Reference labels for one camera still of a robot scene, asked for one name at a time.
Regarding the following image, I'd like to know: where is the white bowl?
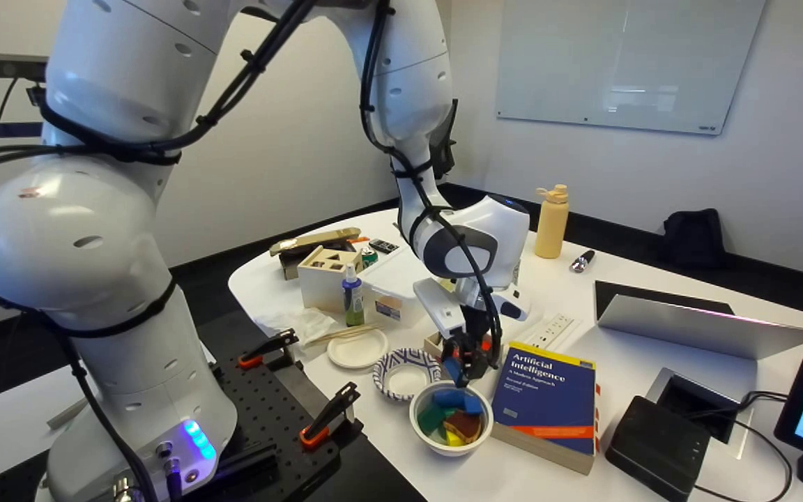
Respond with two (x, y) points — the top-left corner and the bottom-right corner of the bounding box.
(406, 383), (492, 457)

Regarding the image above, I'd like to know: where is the white and blue plate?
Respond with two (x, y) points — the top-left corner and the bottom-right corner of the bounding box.
(371, 348), (440, 401)

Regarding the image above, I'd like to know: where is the silver laptop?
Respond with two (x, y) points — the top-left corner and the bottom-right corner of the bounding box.
(569, 292), (803, 401)

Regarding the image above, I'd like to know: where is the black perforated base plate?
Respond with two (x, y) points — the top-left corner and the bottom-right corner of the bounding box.
(176, 310), (424, 502)

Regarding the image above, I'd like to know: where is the blue textbook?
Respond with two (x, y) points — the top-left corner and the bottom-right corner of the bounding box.
(490, 344), (597, 474)

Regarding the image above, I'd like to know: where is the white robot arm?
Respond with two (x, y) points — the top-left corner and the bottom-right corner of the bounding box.
(0, 0), (530, 502)

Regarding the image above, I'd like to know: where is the black power adapter box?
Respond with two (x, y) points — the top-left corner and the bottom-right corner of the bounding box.
(604, 396), (711, 502)

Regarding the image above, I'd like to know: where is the green block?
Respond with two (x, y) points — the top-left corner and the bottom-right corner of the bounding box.
(417, 401), (446, 436)

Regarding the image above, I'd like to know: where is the wall whiteboard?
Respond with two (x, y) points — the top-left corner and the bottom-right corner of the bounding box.
(495, 0), (766, 136)

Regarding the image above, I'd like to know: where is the black clamp orange handle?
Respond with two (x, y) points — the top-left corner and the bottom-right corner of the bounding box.
(299, 383), (363, 451)
(233, 329), (299, 372)

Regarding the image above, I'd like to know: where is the black marker pen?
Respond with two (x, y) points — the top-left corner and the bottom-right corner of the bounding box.
(569, 248), (593, 273)

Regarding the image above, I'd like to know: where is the black clamp orange handle front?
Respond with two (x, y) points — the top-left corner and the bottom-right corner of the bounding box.
(299, 383), (363, 451)

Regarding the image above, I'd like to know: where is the tan bottle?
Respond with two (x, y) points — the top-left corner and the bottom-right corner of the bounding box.
(536, 185), (569, 259)

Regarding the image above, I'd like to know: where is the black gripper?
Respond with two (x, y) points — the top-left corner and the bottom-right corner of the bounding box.
(412, 280), (492, 387)

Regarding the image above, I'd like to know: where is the black clamp orange handle rear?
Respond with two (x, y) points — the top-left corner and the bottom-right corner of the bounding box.
(233, 329), (299, 372)

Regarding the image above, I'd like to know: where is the blue block long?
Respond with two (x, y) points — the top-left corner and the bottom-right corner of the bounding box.
(431, 387), (483, 415)

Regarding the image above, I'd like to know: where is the white board box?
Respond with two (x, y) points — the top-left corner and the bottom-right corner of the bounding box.
(360, 248), (430, 329)

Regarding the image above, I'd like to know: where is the brown block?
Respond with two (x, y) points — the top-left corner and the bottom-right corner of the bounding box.
(446, 409), (483, 440)

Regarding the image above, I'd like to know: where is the yellow block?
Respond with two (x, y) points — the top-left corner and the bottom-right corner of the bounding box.
(440, 430), (465, 447)

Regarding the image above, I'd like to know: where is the glue bottle blue cap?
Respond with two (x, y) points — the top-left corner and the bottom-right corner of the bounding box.
(339, 270), (366, 327)

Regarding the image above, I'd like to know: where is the black remote control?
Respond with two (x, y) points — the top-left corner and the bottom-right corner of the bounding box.
(367, 241), (398, 255)

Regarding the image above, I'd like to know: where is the plain white paper plate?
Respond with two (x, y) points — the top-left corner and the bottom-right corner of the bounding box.
(325, 329), (388, 372)

